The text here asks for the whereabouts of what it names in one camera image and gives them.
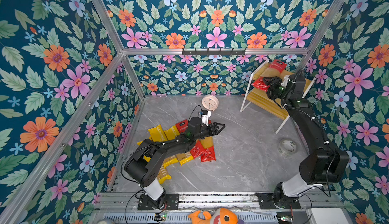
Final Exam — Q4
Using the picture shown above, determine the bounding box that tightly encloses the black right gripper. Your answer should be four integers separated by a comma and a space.
264, 76, 292, 103

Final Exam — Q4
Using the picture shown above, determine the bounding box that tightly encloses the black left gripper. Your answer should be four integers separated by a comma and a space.
193, 121, 225, 141

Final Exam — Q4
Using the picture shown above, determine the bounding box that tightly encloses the red spaghetti bag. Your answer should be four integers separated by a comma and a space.
200, 137, 216, 162
252, 60, 287, 90
189, 140, 205, 159

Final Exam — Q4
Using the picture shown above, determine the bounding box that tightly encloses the yellow pasta bag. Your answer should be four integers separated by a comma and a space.
148, 125, 168, 142
157, 166, 172, 185
163, 125, 194, 168
134, 139, 154, 162

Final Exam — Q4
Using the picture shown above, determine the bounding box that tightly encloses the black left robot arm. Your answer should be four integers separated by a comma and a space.
124, 117, 225, 188

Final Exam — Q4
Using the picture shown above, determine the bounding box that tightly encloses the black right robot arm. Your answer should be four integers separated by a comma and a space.
262, 72, 349, 185

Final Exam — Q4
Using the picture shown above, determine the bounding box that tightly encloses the wooden two-tier shelf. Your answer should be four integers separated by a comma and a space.
240, 60, 316, 132

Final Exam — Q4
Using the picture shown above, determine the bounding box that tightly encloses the cream alarm clock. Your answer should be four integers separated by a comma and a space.
201, 94, 219, 111

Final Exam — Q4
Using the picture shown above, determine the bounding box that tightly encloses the clear tape roll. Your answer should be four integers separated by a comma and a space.
278, 139, 298, 156

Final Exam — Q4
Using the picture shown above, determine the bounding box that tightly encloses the orange plush fish toy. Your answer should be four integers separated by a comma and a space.
188, 208, 245, 224

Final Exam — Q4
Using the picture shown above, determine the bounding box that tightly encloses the white box bottom right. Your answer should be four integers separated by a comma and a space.
308, 208, 353, 224

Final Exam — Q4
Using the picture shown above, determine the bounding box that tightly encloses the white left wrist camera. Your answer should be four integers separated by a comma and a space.
201, 110, 211, 126

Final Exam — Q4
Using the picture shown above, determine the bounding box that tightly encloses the black wall hook rail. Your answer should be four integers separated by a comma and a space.
181, 48, 246, 57

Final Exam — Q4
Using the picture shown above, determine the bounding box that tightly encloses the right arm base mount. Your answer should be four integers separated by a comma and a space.
255, 192, 301, 210

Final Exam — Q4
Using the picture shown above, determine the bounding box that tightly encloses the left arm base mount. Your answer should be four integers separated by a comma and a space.
137, 194, 180, 210

